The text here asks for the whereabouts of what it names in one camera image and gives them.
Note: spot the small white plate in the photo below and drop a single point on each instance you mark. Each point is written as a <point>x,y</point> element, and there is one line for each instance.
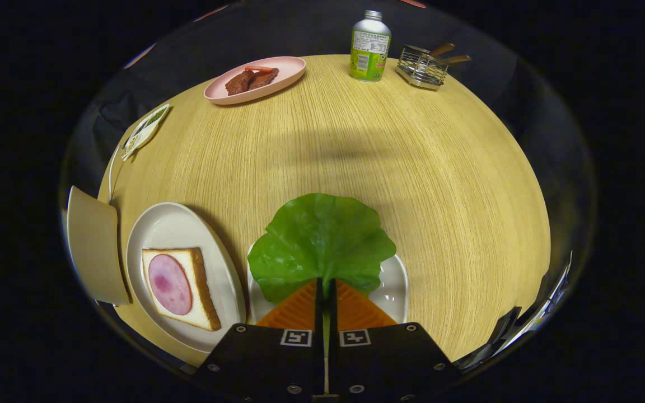
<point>392,285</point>

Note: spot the white toaster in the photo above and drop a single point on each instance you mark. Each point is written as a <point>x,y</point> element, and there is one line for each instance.
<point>96,246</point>

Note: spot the pink ham slice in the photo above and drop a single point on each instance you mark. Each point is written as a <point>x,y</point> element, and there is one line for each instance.
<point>170,284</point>

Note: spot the silver bottle with green label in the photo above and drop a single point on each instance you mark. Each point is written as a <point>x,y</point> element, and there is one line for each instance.
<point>370,50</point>

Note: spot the red sausage slice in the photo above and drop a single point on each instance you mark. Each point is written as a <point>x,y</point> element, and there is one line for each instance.
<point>258,69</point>

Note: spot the brown meat slice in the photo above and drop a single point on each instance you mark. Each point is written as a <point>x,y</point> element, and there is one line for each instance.
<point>238,83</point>
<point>265,78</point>

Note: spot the large white oval plate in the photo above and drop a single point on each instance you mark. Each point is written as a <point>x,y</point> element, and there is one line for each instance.
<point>171,224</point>

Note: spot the green lettuce leaf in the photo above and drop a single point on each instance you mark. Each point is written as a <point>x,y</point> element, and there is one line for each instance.
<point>322,240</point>

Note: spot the pink plate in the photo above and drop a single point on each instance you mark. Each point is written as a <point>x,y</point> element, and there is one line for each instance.
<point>283,73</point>

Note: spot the white bread slice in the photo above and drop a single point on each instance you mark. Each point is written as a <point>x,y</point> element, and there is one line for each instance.
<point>199,296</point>

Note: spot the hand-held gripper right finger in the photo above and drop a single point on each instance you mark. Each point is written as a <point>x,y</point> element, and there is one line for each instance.
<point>384,364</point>

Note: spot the white sectioned dish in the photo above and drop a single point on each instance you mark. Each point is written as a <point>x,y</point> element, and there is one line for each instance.
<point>144,131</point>

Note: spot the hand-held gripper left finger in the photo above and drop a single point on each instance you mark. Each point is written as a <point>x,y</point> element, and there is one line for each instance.
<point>277,364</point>

